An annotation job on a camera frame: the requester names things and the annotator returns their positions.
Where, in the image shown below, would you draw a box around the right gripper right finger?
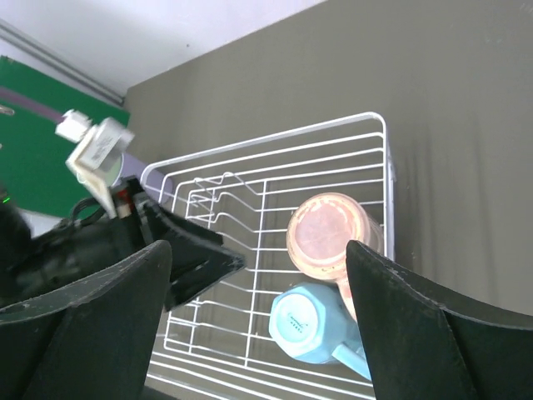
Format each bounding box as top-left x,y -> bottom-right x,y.
346,241 -> 532,399

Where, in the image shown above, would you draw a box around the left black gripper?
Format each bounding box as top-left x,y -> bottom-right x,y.
1,177 -> 246,312

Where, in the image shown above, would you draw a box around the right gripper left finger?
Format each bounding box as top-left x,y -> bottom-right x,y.
1,241 -> 172,399

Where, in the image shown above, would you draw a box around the white wire dish rack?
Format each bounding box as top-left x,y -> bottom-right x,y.
141,112 -> 395,399

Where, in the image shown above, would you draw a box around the blue mug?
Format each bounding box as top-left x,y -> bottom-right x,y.
268,282 -> 371,380

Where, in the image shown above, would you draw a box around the pink mug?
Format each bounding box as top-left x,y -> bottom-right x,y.
286,192 -> 385,319

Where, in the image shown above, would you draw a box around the purple cup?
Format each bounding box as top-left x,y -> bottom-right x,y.
117,152 -> 174,203

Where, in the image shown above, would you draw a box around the green cup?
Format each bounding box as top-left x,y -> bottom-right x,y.
70,153 -> 123,187

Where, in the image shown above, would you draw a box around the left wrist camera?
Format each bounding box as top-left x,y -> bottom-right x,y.
56,109 -> 134,218

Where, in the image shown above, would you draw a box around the green ring binder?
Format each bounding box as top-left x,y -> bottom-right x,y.
1,56 -> 130,218

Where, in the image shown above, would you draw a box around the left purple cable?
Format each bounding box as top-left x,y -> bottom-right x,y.
0,86 -> 67,124

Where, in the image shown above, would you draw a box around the aluminium rail frame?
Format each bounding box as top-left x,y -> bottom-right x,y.
1,19 -> 124,107

